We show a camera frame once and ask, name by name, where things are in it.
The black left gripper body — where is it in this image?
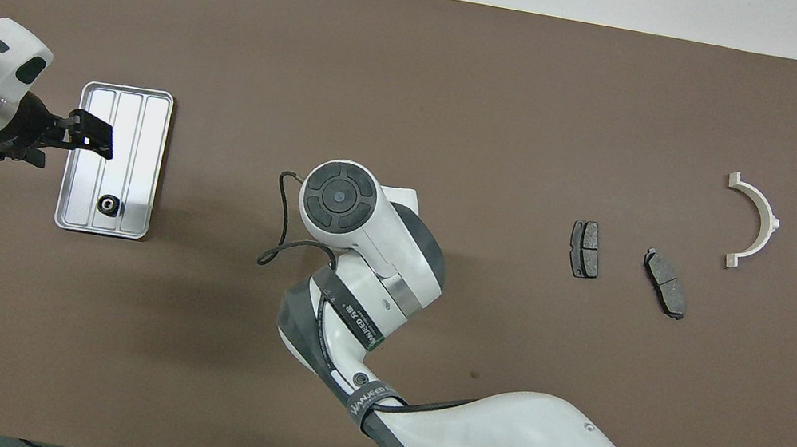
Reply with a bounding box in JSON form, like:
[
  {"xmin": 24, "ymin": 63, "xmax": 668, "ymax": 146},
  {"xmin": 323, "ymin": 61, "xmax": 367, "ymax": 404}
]
[{"xmin": 0, "ymin": 88, "xmax": 72, "ymax": 172}]

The silver metal tray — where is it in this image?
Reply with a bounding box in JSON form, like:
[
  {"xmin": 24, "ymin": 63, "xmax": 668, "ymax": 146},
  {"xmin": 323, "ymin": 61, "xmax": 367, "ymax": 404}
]
[{"xmin": 52, "ymin": 77, "xmax": 176, "ymax": 244}]

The brown table mat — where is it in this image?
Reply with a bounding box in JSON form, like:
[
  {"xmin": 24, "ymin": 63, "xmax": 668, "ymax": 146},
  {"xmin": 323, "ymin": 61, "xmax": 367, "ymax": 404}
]
[{"xmin": 0, "ymin": 0, "xmax": 797, "ymax": 447}]

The dark grey brake pad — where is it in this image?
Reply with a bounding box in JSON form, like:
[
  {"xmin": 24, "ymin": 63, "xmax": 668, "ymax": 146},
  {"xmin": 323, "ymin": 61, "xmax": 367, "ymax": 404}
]
[
  {"xmin": 565, "ymin": 218, "xmax": 608, "ymax": 282},
  {"xmin": 634, "ymin": 246, "xmax": 695, "ymax": 321}
]

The white curved plastic bracket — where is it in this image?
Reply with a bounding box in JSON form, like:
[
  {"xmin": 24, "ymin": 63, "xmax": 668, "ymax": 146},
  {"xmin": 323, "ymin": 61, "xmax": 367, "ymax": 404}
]
[{"xmin": 712, "ymin": 170, "xmax": 789, "ymax": 276}]

